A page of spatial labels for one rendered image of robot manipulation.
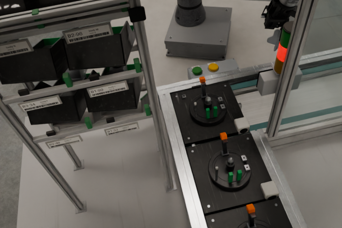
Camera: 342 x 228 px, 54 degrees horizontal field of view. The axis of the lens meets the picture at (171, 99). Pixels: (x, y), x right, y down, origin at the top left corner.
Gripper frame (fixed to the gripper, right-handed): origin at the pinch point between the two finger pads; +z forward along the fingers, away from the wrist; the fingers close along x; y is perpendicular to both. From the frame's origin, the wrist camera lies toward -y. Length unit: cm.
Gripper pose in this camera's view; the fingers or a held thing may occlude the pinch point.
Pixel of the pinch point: (272, 36)
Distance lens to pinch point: 146.6
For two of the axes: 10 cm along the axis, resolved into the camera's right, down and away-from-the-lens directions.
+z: -1.2, 4.9, 8.6
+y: -9.9, 0.0, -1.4
